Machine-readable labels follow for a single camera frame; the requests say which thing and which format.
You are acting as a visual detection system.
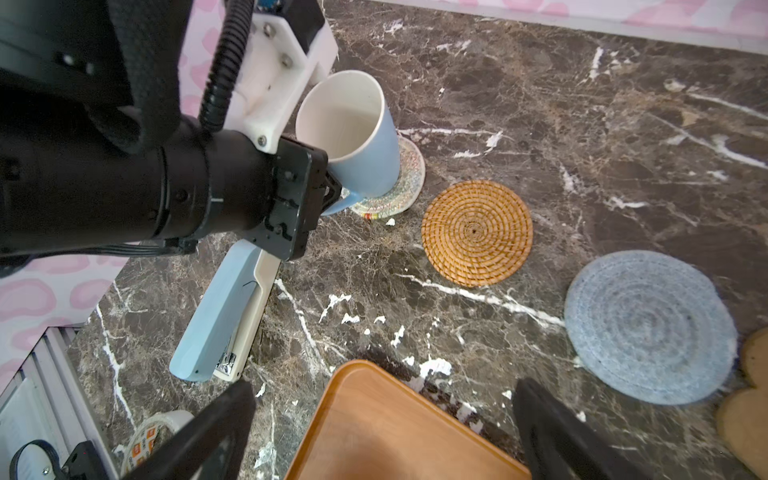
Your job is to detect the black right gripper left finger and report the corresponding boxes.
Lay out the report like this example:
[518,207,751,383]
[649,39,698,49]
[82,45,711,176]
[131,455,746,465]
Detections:
[125,380,256,479]

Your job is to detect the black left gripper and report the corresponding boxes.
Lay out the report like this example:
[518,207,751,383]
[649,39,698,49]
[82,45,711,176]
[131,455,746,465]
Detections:
[243,136,342,261]

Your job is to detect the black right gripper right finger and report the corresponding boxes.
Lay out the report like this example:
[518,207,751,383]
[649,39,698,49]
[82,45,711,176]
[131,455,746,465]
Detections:
[513,378,648,479]

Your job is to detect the light blue mug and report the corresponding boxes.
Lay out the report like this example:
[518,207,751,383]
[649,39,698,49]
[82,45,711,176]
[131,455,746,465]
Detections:
[295,70,401,216]

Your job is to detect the multicolour woven round coaster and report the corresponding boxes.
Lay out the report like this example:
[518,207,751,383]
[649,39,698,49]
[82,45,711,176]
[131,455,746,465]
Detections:
[350,136,426,220]

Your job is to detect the grey blue woven coaster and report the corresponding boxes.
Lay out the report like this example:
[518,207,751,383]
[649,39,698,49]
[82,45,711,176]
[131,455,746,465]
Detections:
[564,250,738,405]

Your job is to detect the woven rattan round coaster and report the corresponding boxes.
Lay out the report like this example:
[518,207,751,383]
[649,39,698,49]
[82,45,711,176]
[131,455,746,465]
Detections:
[421,180,534,288]

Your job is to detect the cork flower shaped coaster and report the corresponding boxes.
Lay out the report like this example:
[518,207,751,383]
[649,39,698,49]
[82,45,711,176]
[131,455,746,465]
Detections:
[716,328,768,479]

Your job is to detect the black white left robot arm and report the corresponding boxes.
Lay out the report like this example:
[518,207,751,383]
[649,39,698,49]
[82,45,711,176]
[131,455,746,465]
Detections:
[1,1,341,277]

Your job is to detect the clear tape roll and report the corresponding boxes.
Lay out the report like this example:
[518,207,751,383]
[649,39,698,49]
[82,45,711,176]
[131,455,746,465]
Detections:
[119,410,193,477]

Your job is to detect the orange wooden tray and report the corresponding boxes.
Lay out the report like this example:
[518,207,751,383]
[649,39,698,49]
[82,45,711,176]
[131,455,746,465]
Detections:
[285,360,531,479]

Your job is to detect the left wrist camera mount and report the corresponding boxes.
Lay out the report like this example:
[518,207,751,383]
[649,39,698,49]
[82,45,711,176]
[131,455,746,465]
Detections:
[224,0,338,154]

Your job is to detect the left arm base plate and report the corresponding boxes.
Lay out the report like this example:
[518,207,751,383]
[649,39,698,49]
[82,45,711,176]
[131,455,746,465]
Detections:
[8,439,112,480]

